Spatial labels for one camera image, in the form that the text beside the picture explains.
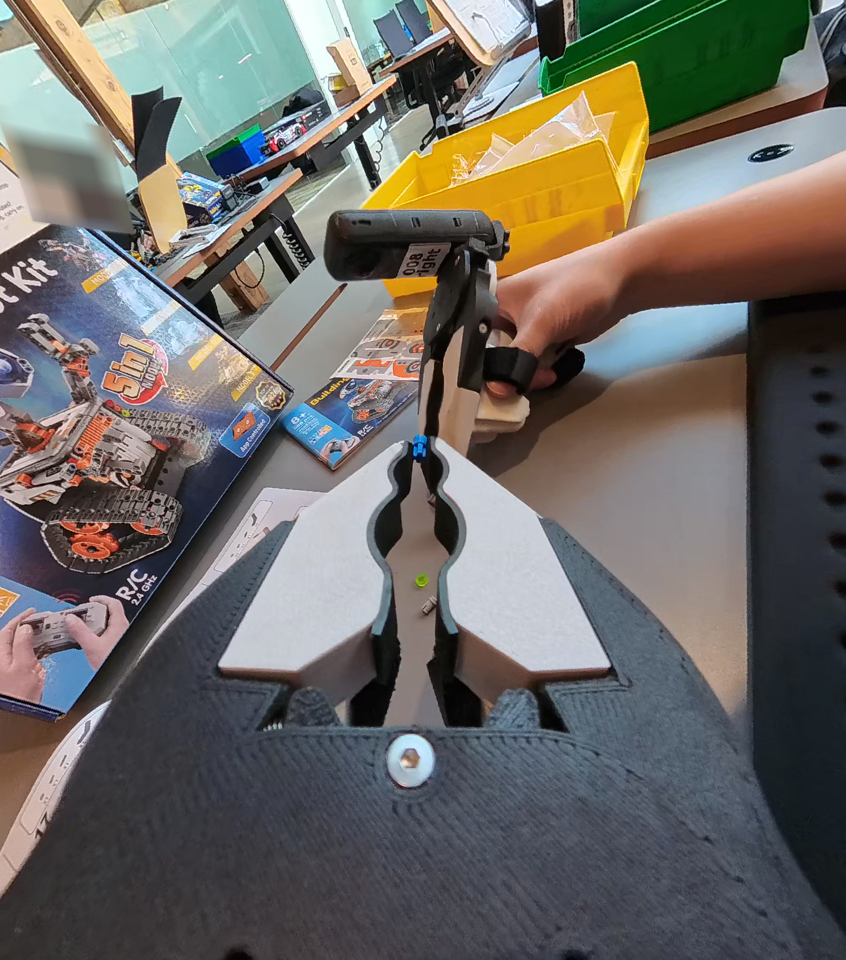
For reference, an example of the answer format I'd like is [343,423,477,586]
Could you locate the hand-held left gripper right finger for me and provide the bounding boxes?
[425,439,613,727]

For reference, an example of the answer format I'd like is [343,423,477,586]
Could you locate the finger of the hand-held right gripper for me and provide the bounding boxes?
[417,330,486,457]

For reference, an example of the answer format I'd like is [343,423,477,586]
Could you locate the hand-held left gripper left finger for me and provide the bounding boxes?
[217,441,406,727]

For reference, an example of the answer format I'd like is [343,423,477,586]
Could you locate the person's right forearm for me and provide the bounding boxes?
[618,135,846,316]

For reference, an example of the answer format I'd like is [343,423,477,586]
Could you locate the grey desk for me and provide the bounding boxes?
[0,255,754,960]

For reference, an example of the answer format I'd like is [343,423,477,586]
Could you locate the person's right hand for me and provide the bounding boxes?
[486,238,631,397]

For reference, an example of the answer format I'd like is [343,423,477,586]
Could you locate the sticker sheet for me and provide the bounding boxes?
[329,307,432,387]

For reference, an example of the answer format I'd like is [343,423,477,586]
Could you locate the open instruction manual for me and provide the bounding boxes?
[0,487,328,957]

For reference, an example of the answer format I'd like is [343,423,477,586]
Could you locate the blue cover booklet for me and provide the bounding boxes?
[280,373,424,472]

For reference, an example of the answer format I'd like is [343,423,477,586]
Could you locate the yellow storage bin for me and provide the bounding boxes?
[359,61,651,300]

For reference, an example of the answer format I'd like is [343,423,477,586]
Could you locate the clear plastic bags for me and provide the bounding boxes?
[449,90,619,189]

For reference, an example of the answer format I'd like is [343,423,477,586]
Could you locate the red toy race car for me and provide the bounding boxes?
[261,112,334,159]

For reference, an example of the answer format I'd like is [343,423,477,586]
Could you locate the cardboard box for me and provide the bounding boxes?
[325,37,375,104]

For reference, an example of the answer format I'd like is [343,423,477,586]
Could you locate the robot kit box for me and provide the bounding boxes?
[0,225,295,723]

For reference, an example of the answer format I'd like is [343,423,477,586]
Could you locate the blue storage bin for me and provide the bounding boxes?
[207,123,267,179]

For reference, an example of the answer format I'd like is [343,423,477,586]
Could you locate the wooden display easel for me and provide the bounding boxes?
[430,0,537,67]

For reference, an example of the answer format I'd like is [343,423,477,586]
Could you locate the black perforated chair back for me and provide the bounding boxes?
[747,296,846,960]

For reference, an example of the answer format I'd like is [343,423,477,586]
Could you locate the green storage bin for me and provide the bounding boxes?
[537,0,814,135]

